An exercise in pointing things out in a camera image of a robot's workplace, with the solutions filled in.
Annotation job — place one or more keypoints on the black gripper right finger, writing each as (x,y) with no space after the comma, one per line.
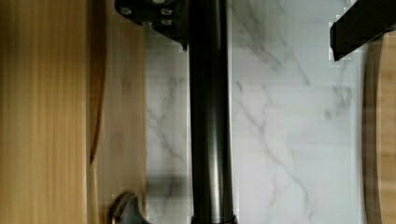
(364,22)

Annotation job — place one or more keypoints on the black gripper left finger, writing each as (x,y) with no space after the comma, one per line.
(167,17)

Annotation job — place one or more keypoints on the black drawer handle bar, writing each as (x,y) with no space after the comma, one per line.
(211,160)

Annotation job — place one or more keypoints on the wooden cutting board base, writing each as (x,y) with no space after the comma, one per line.
(379,132)

